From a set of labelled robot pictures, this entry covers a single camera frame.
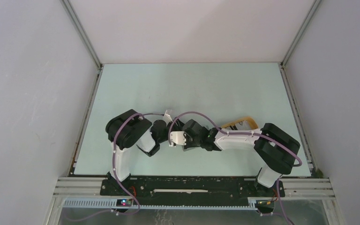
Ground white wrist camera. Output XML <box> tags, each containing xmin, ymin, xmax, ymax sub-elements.
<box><xmin>162</xmin><ymin>109</ymin><xmax>173</xmax><ymax>125</ymax></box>
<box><xmin>168</xmin><ymin>131</ymin><xmax>187</xmax><ymax>147</ymax></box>

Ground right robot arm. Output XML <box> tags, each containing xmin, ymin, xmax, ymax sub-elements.
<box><xmin>170</xmin><ymin>120</ymin><xmax>302</xmax><ymax>196</ymax></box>

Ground orange plastic tray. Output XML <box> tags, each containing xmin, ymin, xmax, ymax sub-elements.
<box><xmin>221</xmin><ymin>116</ymin><xmax>258</xmax><ymax>130</ymax></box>

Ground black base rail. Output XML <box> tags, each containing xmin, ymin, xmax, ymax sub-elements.
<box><xmin>100</xmin><ymin>175</ymin><xmax>285</xmax><ymax>207</ymax></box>

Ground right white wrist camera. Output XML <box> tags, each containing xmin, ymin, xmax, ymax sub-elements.
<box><xmin>168</xmin><ymin>131</ymin><xmax>187</xmax><ymax>147</ymax></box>

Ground aluminium frame rail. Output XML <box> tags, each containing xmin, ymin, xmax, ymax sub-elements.
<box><xmin>53</xmin><ymin>177</ymin><xmax>335</xmax><ymax>210</ymax></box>

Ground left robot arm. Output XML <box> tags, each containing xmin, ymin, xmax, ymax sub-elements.
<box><xmin>105</xmin><ymin>109</ymin><xmax>174</xmax><ymax>195</ymax></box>

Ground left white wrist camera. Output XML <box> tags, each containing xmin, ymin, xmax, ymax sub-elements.
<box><xmin>162</xmin><ymin>109</ymin><xmax>173</xmax><ymax>125</ymax></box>

